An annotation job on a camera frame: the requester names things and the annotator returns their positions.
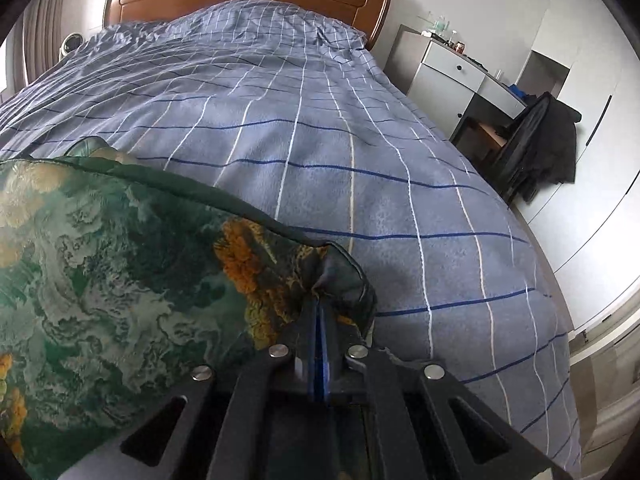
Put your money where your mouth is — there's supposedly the white wardrobe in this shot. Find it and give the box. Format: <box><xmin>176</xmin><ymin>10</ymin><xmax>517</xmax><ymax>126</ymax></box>
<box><xmin>516</xmin><ymin>0</ymin><xmax>639</xmax><ymax>330</ymax></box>

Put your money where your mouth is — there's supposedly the black coat on chair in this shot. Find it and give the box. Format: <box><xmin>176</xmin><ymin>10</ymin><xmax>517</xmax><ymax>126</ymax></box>
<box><xmin>486</xmin><ymin>92</ymin><xmax>582</xmax><ymax>203</ymax></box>

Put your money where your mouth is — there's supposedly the green patterned silk jacket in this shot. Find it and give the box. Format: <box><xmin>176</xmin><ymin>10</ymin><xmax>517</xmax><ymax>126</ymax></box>
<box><xmin>1</xmin><ymin>138</ymin><xmax>376</xmax><ymax>479</ymax></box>

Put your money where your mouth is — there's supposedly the beige curtain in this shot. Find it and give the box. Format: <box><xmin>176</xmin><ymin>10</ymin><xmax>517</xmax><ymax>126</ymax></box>
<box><xmin>3</xmin><ymin>0</ymin><xmax>63</xmax><ymax>93</ymax></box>

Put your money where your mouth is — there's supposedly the white dresser desk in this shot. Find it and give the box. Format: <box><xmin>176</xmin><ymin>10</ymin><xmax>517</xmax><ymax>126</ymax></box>
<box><xmin>384</xmin><ymin>25</ymin><xmax>526</xmax><ymax>140</ymax></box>

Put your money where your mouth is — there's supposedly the blue checked bed duvet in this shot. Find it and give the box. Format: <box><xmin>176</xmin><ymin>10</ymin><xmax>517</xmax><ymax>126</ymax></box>
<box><xmin>1</xmin><ymin>0</ymin><xmax>582</xmax><ymax>476</ymax></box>

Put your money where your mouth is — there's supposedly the small white fan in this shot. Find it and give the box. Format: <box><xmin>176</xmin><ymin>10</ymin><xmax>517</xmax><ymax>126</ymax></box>
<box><xmin>58</xmin><ymin>32</ymin><xmax>84</xmax><ymax>58</ymax></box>

